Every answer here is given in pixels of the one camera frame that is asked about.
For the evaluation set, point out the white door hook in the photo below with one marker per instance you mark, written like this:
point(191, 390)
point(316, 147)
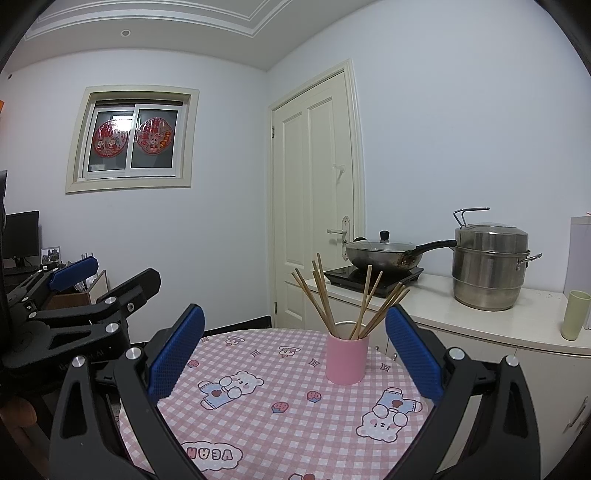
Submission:
point(339, 170)

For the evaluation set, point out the cream framed window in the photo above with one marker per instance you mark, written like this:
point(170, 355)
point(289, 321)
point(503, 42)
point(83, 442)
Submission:
point(131, 138)

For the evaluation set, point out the brown and white side cabinet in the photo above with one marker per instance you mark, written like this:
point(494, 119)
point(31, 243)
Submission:
point(92, 288)

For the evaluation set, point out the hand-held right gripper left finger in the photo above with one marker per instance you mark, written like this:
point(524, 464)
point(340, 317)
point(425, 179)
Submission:
point(178, 353)

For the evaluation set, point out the black computer monitor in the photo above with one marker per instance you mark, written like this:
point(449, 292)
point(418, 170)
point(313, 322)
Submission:
point(22, 235)

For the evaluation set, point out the stainless steel steamer pot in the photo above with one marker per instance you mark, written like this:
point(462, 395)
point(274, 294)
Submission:
point(489, 272)

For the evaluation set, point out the glass wok lid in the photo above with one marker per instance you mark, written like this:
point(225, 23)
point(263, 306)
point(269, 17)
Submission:
point(381, 245)

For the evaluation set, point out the cream panel door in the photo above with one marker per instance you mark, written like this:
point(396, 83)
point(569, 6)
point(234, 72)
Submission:
point(314, 184)

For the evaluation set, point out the small photo frame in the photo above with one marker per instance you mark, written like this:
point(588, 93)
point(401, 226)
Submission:
point(51, 255)

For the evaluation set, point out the red window decal with oranges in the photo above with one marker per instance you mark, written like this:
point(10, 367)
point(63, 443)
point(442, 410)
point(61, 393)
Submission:
point(153, 135)

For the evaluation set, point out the white kitchen cabinet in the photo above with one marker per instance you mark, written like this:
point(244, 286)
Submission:
point(498, 332)

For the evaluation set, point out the pink checked tablecloth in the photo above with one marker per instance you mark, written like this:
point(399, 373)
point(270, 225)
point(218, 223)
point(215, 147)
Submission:
point(277, 392)

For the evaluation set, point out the white appliance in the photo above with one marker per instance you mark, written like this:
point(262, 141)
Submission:
point(579, 254)

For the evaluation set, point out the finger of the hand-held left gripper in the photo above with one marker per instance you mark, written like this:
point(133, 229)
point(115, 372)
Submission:
point(76, 272)
point(134, 286)

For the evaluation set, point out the black induction cooker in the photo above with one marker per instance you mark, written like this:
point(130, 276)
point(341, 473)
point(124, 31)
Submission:
point(346, 277)

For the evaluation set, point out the pale green cup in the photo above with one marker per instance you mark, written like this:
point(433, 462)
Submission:
point(576, 318)

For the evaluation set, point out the red round window decal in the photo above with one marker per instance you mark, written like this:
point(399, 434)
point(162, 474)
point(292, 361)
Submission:
point(110, 138)

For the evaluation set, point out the dark wooden desk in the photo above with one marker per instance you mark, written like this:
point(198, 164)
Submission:
point(21, 272)

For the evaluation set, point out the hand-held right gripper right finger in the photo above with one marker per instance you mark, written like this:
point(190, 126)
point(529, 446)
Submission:
point(413, 353)

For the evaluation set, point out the bunch of wooden chopsticks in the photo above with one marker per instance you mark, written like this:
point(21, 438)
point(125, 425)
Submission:
point(351, 304)

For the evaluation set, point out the person's left hand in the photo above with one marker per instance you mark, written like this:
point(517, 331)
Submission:
point(18, 412)

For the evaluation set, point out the pink cup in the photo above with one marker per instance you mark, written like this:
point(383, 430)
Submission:
point(347, 357)

